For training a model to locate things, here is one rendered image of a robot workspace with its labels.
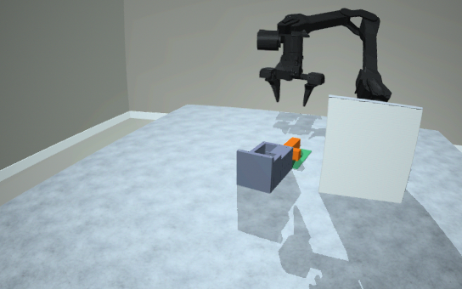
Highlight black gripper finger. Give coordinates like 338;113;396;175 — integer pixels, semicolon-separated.
303;83;318;106
265;79;281;102

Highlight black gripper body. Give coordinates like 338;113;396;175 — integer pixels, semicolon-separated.
259;51;325;85

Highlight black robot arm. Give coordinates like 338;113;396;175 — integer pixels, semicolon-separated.
257;8;392;102

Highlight orange l-shaped part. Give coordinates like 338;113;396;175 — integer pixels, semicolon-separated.
284;137;301;161

